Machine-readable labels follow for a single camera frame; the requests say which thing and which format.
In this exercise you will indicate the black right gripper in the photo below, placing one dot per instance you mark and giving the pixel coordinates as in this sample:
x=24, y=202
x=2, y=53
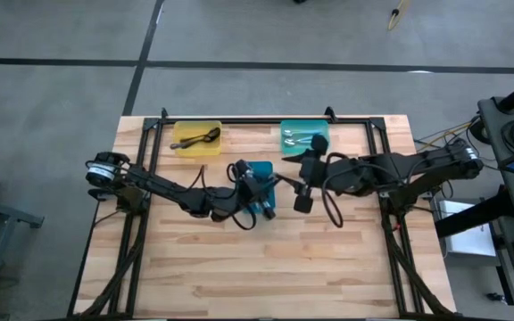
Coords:
x=312, y=171

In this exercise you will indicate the white flat box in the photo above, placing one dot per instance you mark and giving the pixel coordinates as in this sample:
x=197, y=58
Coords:
x=466, y=236

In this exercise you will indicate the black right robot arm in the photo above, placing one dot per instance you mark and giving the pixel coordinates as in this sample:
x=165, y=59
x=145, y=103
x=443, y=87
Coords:
x=400, y=171

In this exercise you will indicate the small red clip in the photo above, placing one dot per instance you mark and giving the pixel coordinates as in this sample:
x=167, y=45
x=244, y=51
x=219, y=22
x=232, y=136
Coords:
x=396, y=227

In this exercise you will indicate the teal translucent plastic bin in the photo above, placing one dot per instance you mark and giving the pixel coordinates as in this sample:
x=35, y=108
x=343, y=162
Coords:
x=297, y=126

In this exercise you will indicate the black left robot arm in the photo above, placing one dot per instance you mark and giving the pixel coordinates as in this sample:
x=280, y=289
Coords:
x=168, y=189

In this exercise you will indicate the black aluminium table frame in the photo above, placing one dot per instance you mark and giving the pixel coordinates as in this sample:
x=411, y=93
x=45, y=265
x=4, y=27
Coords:
x=248, y=120

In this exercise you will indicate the blue plastic bin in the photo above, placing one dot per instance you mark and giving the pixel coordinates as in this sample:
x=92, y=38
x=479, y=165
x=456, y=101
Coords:
x=263, y=168

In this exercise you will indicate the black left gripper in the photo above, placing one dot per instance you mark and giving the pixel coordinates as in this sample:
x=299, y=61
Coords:
x=252, y=187

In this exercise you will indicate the yellow translucent plastic bin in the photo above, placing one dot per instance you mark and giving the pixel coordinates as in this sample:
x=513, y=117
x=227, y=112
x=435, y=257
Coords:
x=183, y=151

